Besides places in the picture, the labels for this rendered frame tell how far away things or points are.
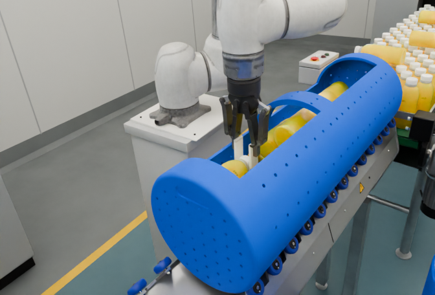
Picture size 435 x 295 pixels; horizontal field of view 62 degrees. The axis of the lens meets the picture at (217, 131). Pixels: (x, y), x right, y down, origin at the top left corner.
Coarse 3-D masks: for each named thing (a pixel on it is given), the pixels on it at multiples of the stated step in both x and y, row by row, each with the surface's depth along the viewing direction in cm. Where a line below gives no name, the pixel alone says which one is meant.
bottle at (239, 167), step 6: (228, 162) 86; (234, 162) 86; (240, 162) 87; (246, 162) 89; (228, 168) 84; (234, 168) 85; (240, 168) 85; (246, 168) 87; (234, 174) 84; (240, 174) 85
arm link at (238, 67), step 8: (224, 56) 76; (232, 56) 75; (240, 56) 74; (248, 56) 74; (256, 56) 75; (224, 64) 78; (232, 64) 75; (240, 64) 75; (248, 64) 75; (256, 64) 76; (224, 72) 79; (232, 72) 77; (240, 72) 76; (248, 72) 76; (256, 72) 77; (240, 80) 78
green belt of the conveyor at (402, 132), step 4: (396, 128) 144; (400, 132) 142; (404, 132) 141; (408, 132) 140; (400, 136) 141; (404, 136) 140; (400, 140) 141; (404, 140) 140; (408, 140) 139; (412, 140) 139; (400, 144) 142; (404, 144) 142; (408, 144) 140; (412, 144) 139; (416, 144) 138; (420, 144) 143; (416, 148) 139
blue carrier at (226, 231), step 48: (288, 96) 97; (384, 96) 109; (288, 144) 78; (336, 144) 87; (192, 192) 68; (240, 192) 66; (288, 192) 72; (192, 240) 75; (240, 240) 64; (288, 240) 74; (240, 288) 71
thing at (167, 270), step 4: (176, 260) 88; (172, 264) 87; (168, 268) 83; (164, 272) 82; (168, 272) 83; (160, 276) 83; (156, 280) 83; (152, 284) 83; (148, 288) 82; (140, 292) 78; (144, 292) 78
